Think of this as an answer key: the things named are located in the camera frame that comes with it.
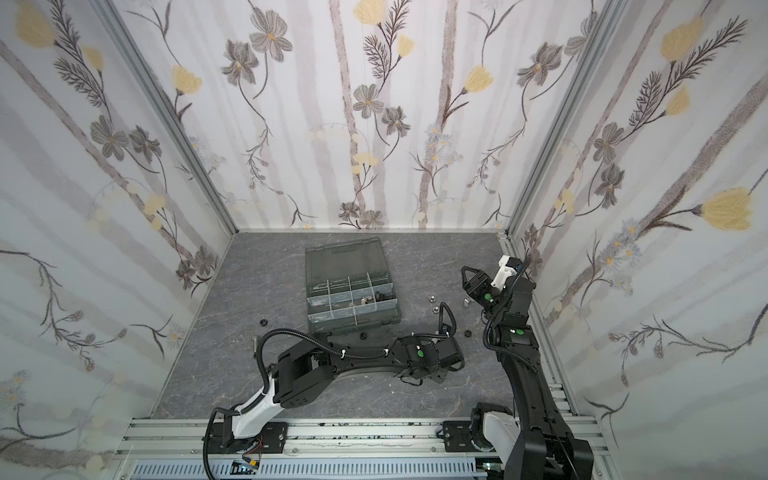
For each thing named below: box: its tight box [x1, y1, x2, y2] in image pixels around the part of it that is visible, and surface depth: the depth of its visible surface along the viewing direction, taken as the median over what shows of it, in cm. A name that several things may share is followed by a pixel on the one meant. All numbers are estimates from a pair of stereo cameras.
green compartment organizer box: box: [305, 237, 401, 336], surface depth 100 cm
